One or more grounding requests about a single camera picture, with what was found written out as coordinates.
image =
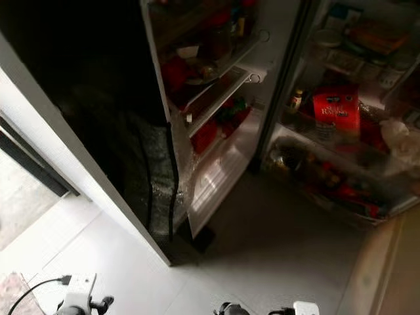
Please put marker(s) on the black fridge door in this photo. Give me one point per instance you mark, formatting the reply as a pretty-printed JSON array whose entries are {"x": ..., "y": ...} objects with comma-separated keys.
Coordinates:
[{"x": 105, "y": 118}]

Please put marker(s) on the clear fridge crisper drawer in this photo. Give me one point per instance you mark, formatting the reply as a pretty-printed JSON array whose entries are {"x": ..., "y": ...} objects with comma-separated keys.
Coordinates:
[{"x": 328, "y": 177}]

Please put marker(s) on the open fridge body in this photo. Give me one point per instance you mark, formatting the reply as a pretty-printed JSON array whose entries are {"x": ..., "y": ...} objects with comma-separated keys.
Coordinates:
[{"x": 302, "y": 65}]

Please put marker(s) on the patterned grey door mat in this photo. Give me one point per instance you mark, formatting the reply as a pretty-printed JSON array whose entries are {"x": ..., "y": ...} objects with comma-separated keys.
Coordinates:
[{"x": 13, "y": 295}]

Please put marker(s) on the grey framed glass door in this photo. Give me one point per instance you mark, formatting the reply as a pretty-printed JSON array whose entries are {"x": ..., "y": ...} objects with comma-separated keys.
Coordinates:
[{"x": 33, "y": 161}]

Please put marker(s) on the red green food packets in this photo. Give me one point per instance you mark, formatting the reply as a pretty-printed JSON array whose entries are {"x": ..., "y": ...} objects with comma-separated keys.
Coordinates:
[{"x": 220, "y": 125}]

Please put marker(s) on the red food packet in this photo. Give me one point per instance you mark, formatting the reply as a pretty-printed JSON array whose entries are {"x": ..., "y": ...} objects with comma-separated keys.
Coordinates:
[{"x": 174, "y": 73}]

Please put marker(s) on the small brown bottle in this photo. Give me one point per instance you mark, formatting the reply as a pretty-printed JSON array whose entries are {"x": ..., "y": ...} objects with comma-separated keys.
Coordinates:
[{"x": 296, "y": 100}]

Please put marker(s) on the dark jar red lid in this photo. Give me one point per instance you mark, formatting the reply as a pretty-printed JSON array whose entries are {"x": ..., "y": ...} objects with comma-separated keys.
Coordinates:
[{"x": 219, "y": 42}]

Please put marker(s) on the red raisins bag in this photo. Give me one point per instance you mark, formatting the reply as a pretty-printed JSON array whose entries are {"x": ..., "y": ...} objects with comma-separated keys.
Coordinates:
[{"x": 336, "y": 110}]

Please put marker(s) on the white plastic bag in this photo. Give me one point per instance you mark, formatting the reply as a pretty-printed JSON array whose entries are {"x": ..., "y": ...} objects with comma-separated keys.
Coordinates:
[{"x": 401, "y": 139}]

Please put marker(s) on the orange food box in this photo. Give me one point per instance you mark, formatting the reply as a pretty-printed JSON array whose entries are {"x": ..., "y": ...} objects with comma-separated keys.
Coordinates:
[{"x": 379, "y": 35}]

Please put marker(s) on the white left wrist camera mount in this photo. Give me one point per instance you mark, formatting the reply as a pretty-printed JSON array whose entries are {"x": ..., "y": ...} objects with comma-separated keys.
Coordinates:
[{"x": 80, "y": 292}]

